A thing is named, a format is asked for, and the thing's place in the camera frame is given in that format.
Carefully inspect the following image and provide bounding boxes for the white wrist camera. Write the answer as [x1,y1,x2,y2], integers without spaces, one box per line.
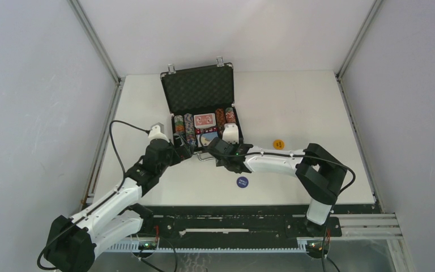
[148,122,169,142]
[222,123,240,145]

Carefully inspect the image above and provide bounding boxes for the red green chip stack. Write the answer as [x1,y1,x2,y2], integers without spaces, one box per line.
[225,107,237,124]

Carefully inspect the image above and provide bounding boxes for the blue white card box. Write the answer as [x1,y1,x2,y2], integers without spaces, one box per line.
[197,131,219,147]

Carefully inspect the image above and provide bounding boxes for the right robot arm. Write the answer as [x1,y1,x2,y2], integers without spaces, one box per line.
[205,138,356,236]

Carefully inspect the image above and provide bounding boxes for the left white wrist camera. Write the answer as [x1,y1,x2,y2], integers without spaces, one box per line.
[148,122,169,142]

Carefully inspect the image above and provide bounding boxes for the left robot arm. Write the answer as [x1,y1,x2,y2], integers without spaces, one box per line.
[36,138,194,271]

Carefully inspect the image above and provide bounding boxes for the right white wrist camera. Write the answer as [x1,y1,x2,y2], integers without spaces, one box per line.
[222,123,240,145]

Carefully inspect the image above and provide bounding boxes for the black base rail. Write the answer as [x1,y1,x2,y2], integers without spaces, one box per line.
[132,205,343,248]

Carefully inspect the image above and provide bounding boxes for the red dice in case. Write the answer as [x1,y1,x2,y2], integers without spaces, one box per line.
[195,126,218,134]

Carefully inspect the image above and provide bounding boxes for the brown orange chip stack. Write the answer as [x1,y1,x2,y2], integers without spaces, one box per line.
[215,108,227,131]

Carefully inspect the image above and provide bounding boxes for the blue grey chip stack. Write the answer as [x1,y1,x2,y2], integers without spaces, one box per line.
[184,113,197,147]

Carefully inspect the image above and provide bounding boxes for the red playing card deck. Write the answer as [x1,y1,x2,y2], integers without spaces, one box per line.
[193,113,216,129]

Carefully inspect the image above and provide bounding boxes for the right black camera cable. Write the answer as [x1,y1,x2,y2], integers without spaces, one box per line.
[198,131,356,264]

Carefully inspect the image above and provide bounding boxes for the black aluminium poker case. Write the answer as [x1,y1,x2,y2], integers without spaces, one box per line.
[160,57,244,154]

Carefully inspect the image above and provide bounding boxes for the left black camera cable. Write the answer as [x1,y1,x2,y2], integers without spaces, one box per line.
[37,120,151,271]

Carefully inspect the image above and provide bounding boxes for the blue small blind button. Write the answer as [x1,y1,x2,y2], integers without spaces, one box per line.
[236,176,249,189]

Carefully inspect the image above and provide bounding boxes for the black camera cable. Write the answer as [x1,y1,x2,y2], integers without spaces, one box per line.
[198,131,356,264]
[37,120,151,271]

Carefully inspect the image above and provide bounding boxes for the orange big blind button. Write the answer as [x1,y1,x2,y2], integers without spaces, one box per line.
[273,139,285,150]

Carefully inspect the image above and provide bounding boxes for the white cable duct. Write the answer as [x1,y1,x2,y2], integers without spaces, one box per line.
[104,240,308,253]

